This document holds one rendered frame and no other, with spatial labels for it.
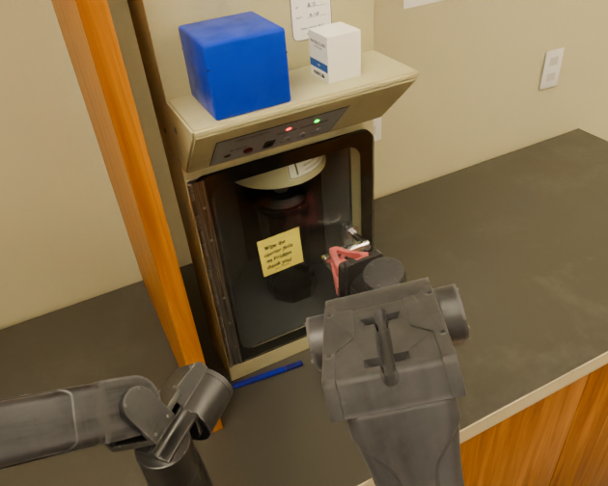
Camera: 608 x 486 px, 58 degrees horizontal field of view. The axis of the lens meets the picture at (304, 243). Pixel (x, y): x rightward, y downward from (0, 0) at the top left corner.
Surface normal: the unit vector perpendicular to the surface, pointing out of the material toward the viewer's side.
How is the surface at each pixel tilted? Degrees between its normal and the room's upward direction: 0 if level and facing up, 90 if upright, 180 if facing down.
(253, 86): 90
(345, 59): 90
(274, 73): 90
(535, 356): 0
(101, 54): 90
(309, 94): 0
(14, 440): 57
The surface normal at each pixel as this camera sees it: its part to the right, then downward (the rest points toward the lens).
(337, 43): 0.46, 0.51
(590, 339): -0.07, -0.80
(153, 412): 0.73, -0.32
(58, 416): 0.55, -0.37
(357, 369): -0.28, -0.89
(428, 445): -0.15, 0.01
